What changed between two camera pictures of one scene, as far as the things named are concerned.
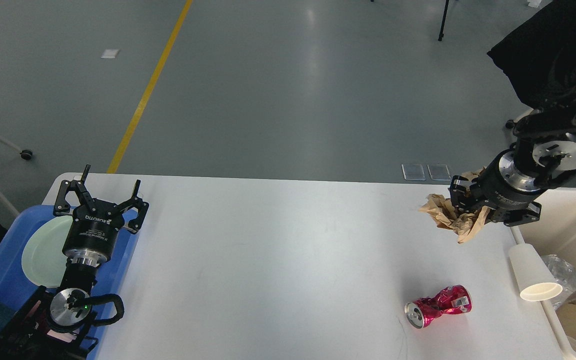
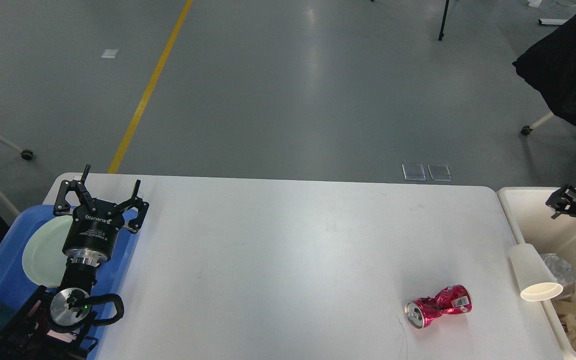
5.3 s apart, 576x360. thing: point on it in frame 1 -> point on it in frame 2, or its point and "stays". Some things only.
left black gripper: (90, 237) stays
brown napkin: (463, 225) -> (571, 325)
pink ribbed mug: (66, 337) stays
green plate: (42, 255) stays
